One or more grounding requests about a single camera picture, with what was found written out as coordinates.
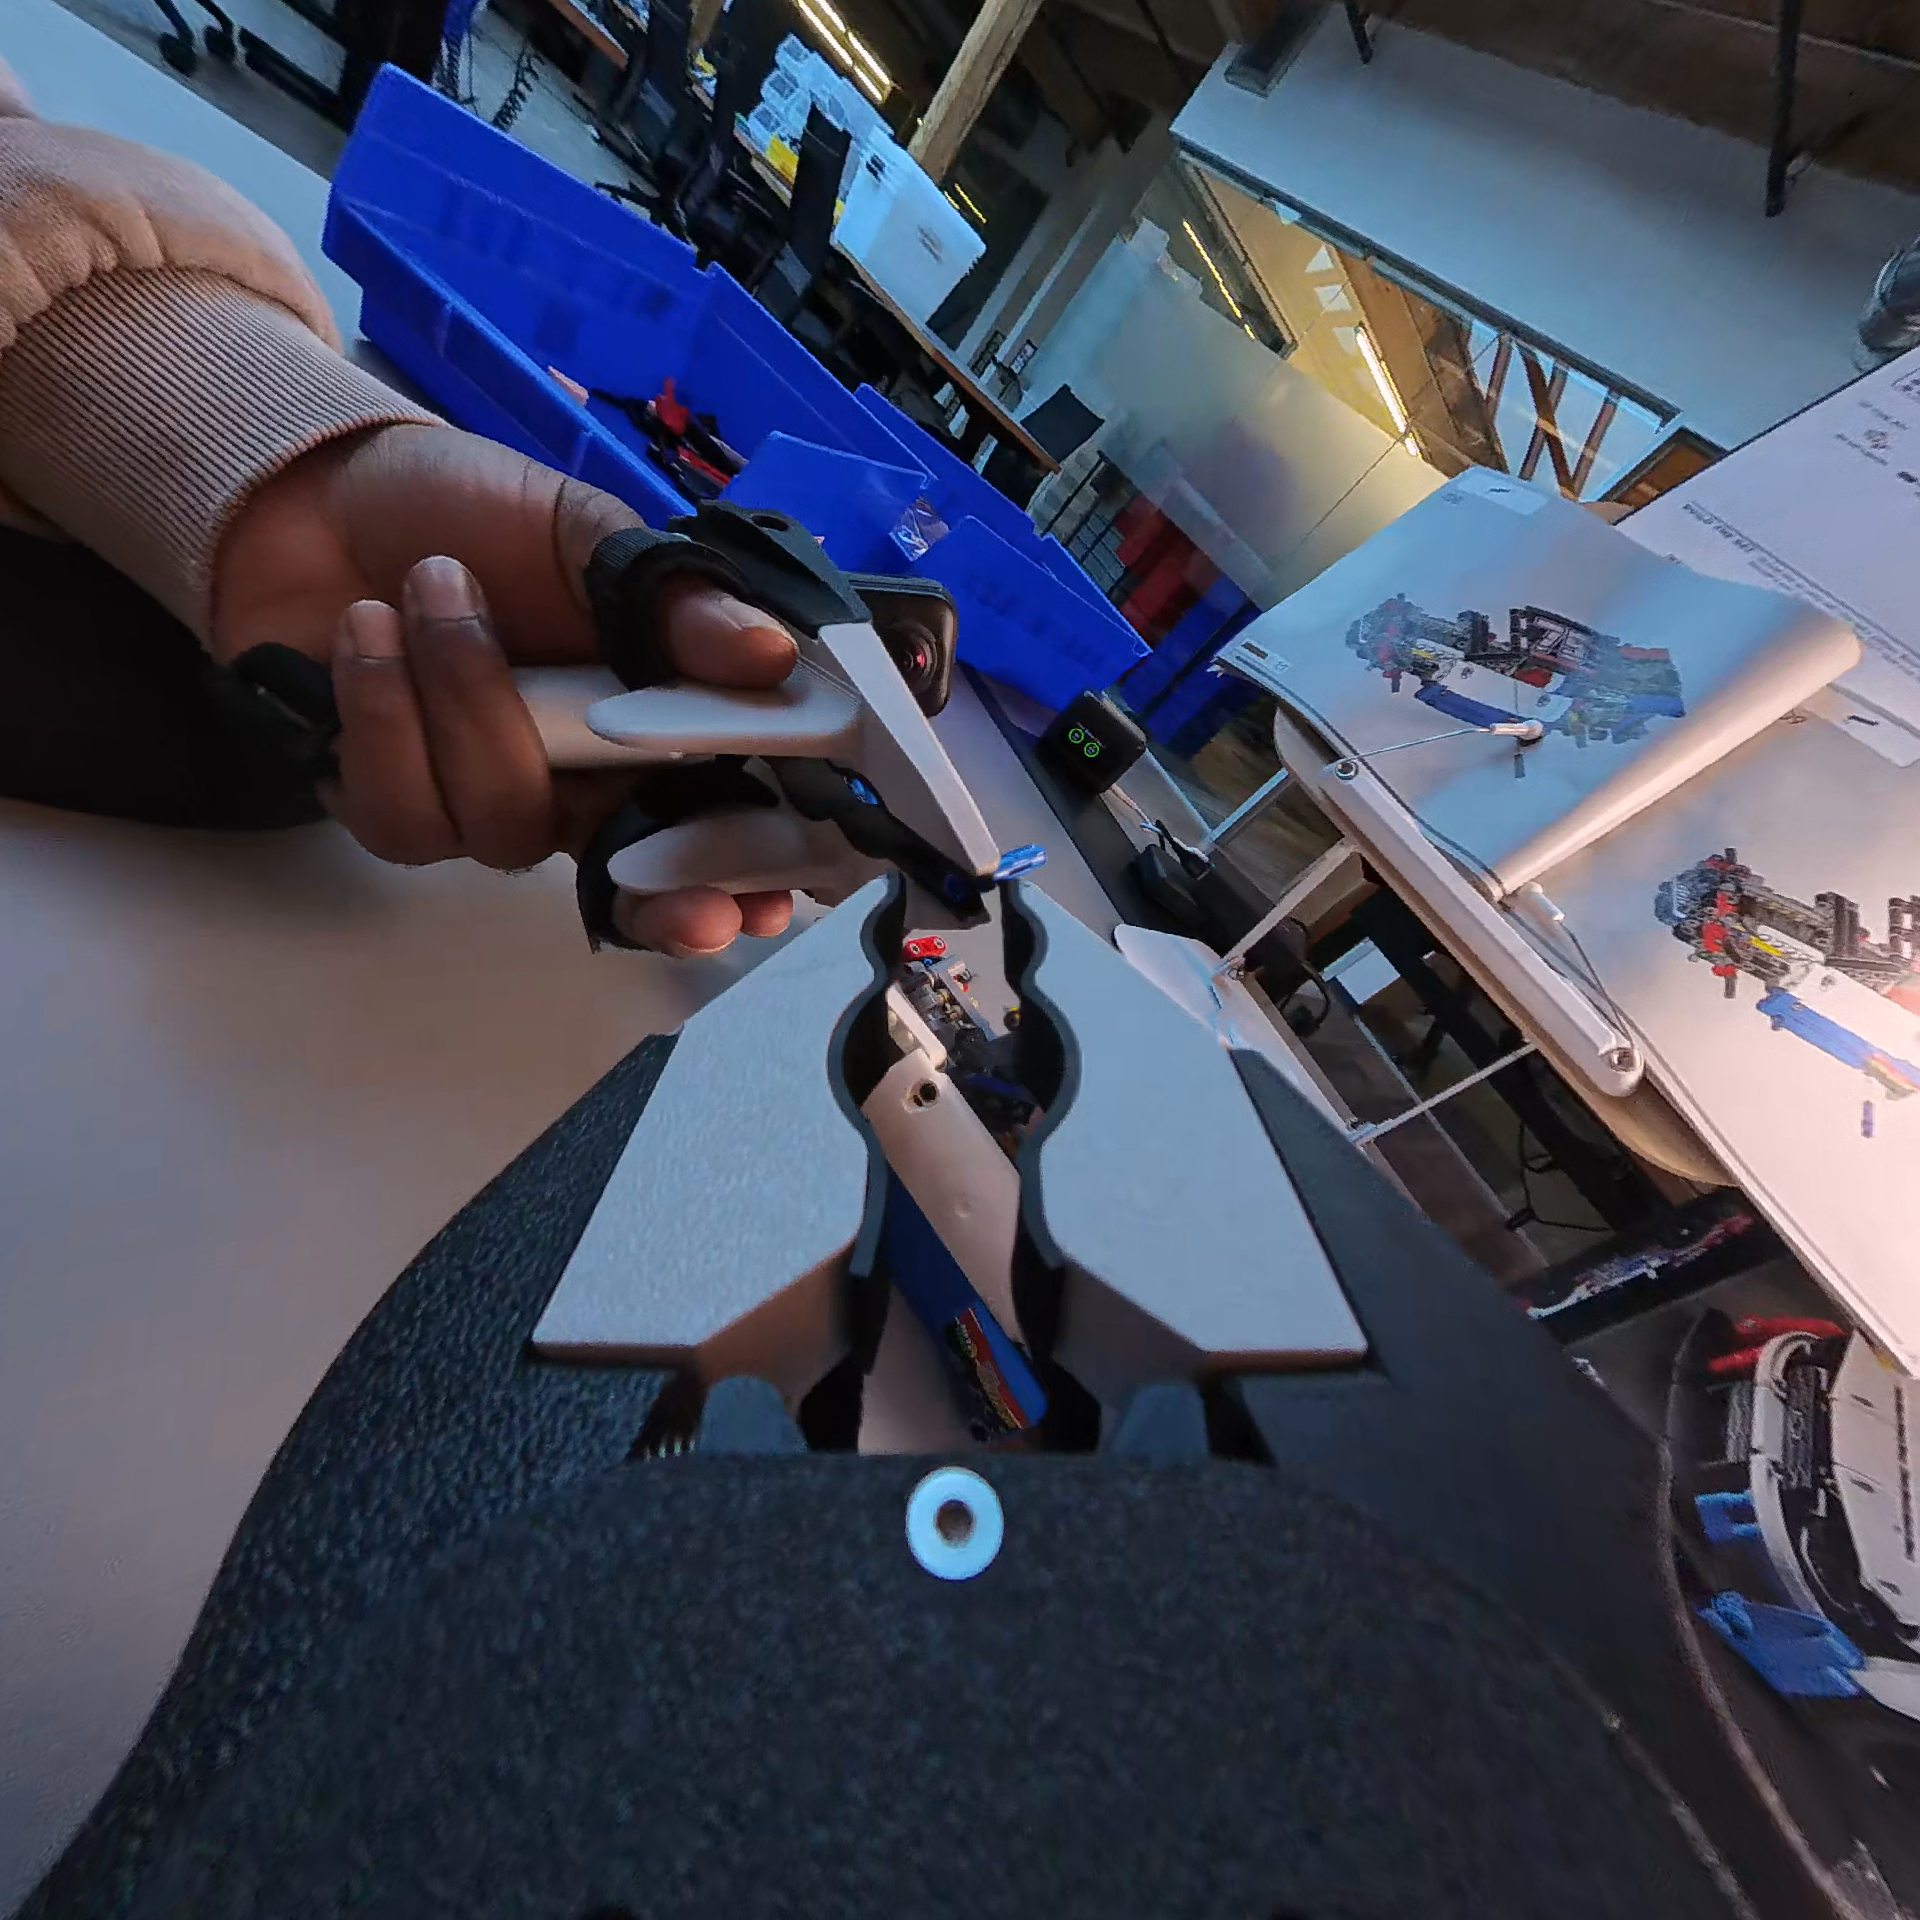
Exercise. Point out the person's left forearm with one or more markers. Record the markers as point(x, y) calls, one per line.
point(149, 345)

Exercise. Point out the lego car model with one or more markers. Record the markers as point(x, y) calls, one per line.
point(958, 1186)

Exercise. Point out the blue plastic bin white label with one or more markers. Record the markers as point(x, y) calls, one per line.
point(796, 390)

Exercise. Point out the black office chair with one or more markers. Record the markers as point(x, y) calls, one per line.
point(812, 195)

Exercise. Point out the white printed paper sheet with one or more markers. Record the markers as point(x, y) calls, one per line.
point(1802, 496)

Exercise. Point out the shelf with small bins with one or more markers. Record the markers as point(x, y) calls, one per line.
point(1186, 599)

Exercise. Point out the blue lego axle pin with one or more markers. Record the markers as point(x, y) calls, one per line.
point(1020, 862)

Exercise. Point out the small black device green lights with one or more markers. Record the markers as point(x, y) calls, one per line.
point(1096, 742)

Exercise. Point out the dark lego set box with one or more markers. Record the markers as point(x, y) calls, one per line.
point(1802, 1500)

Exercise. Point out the white book stand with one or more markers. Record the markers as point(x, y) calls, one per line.
point(1498, 931)

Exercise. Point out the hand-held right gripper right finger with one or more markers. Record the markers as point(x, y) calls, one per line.
point(1186, 1199)

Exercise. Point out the person's left hand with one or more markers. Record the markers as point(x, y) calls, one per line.
point(436, 599)

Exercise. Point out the black power adapter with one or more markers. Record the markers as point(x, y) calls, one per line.
point(1186, 887)

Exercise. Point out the white storage boxes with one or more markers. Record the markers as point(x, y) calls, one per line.
point(906, 210)

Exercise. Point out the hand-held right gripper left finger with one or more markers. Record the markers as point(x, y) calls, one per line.
point(723, 1186)

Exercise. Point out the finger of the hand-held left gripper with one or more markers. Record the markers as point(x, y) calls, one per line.
point(916, 750)
point(888, 837)

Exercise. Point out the lego instruction booklet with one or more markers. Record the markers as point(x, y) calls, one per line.
point(1726, 931)

